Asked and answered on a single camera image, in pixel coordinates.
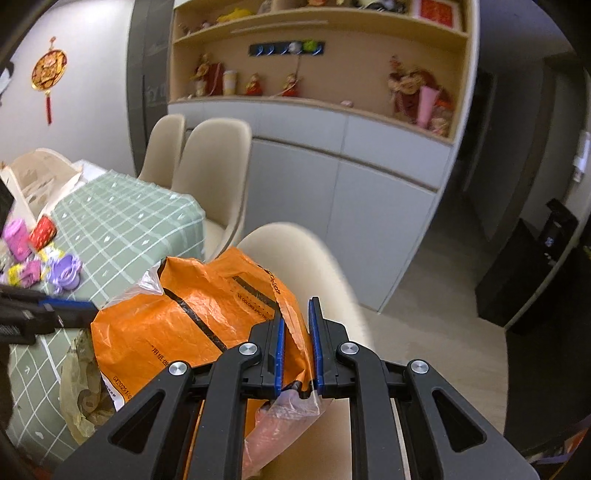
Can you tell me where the cartoon print food cover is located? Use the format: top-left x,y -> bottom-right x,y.
0,148 -> 86,222

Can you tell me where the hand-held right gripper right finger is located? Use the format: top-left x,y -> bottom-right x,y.
308,296 -> 541,480

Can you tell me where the beige dining chair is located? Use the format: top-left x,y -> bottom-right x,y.
235,222 -> 402,480
137,114 -> 188,185
173,117 -> 254,261

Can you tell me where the orange plastic bag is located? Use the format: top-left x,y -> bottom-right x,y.
90,247 -> 335,480

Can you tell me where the small flower bouquet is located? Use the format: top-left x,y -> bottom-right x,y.
191,53 -> 222,97

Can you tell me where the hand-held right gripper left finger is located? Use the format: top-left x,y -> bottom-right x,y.
53,318 -> 287,480

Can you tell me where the red paper cup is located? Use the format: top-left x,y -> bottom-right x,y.
28,216 -> 57,247

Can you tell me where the green checked tablecloth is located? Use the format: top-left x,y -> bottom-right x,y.
7,170 -> 206,444

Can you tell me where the white wall intercom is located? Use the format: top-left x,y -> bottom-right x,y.
575,131 -> 591,183

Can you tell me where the large pink wrapped bouquet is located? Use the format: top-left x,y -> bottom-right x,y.
388,55 -> 455,137

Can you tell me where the dark glass door cabinet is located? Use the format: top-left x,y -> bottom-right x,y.
127,0 -> 174,178

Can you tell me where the charger cable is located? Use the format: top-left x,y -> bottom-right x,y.
272,54 -> 302,97

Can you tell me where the small purple toy container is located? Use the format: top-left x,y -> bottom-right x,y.
44,254 -> 83,292

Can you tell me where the black power socket rail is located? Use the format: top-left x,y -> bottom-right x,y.
249,41 -> 326,58

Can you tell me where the panda plush on shelf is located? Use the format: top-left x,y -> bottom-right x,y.
355,0 -> 407,12

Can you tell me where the red knot wall ornament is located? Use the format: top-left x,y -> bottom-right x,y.
31,38 -> 69,125

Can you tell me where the red framed picture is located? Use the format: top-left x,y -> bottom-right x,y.
412,0 -> 462,31

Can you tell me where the pink plastic cup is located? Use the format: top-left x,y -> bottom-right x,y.
2,219 -> 33,259

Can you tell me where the white and wood wall cabinet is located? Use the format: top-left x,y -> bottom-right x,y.
166,0 -> 481,315

